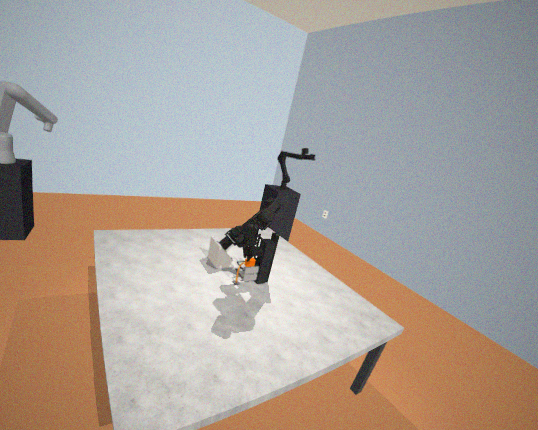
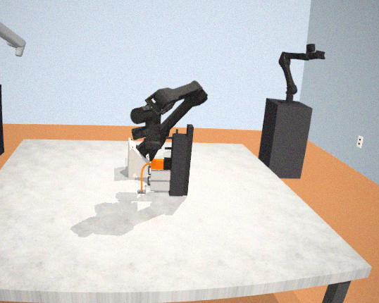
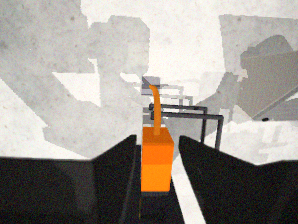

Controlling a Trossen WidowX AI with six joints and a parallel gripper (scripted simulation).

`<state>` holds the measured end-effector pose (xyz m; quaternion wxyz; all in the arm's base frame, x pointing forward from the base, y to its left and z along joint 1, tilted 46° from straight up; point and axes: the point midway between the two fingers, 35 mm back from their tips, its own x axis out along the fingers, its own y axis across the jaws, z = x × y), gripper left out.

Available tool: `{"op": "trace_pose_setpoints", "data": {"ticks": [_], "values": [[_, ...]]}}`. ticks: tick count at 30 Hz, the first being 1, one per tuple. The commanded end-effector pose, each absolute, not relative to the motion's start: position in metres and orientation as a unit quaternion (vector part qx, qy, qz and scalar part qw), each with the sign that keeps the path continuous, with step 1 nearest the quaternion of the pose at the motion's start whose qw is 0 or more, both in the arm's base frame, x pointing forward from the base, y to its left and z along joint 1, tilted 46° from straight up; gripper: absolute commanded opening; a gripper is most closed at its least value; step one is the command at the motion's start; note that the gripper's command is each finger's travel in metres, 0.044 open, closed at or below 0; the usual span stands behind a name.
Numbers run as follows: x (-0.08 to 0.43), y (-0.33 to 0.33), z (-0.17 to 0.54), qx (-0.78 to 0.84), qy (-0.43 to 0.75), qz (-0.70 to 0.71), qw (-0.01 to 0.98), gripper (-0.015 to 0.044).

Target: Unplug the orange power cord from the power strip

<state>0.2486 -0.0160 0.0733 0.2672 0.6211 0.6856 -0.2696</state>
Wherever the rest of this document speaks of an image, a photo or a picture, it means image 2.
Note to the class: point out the orange plug with cord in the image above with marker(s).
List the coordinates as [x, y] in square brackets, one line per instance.
[158, 164]

